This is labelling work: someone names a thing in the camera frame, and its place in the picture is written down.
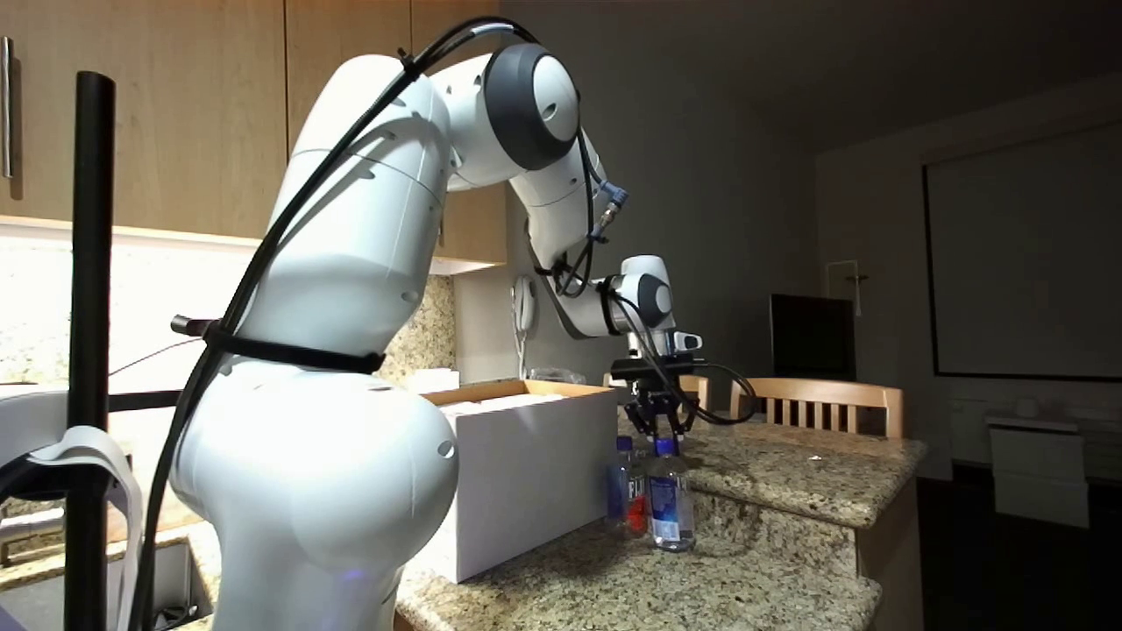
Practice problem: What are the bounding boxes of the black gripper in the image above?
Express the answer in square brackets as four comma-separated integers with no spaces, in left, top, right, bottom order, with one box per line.
[624,372,703,447]

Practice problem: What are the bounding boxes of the clear bottle with blue label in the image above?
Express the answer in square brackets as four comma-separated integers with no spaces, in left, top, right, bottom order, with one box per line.
[644,432,694,553]

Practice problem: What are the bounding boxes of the clear bottle with red flower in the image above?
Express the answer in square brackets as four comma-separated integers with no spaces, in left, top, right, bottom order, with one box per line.
[604,436,648,541]

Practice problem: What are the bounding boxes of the white cardboard box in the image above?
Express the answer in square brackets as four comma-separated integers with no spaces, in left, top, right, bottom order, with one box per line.
[413,374,621,585]

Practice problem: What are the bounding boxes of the wooden slat-back chair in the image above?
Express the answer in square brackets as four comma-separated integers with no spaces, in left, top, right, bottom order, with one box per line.
[728,374,908,441]
[681,372,713,421]

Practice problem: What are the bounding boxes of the black monitor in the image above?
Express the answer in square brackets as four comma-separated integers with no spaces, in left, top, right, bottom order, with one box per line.
[769,291,858,384]

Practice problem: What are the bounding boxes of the white floor heater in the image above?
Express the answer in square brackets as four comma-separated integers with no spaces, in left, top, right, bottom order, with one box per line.
[987,415,1095,534]

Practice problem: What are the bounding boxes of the black stand pole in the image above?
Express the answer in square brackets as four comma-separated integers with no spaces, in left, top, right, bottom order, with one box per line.
[64,66,120,631]

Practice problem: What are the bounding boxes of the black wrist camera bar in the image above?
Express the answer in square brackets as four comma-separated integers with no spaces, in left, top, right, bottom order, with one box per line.
[605,356,703,384]

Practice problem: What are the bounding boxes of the white wall phone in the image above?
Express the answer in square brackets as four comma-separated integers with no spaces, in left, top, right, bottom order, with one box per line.
[509,270,539,344]

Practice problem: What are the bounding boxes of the wall projector screen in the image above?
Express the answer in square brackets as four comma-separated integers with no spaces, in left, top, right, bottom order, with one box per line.
[923,123,1122,385]

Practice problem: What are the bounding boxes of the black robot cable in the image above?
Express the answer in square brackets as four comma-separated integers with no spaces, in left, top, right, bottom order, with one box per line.
[131,13,764,631]

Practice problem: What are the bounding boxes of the white cloth strap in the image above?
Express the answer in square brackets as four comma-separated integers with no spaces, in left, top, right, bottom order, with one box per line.
[20,421,146,631]

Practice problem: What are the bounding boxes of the wooden wall cabinets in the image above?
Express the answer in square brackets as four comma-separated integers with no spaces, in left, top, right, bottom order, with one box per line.
[0,0,512,282]

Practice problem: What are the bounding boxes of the metal cabinet handle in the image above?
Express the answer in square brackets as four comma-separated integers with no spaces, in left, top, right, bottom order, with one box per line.
[0,31,23,204]

